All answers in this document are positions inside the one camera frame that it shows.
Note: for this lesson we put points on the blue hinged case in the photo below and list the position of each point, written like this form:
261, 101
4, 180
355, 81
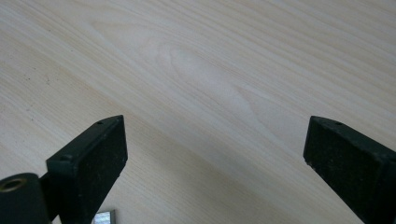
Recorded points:
104, 217

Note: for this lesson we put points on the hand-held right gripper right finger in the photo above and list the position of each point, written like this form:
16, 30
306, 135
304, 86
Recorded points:
351, 165

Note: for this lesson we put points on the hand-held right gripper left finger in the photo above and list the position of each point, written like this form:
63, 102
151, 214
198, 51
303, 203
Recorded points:
87, 161

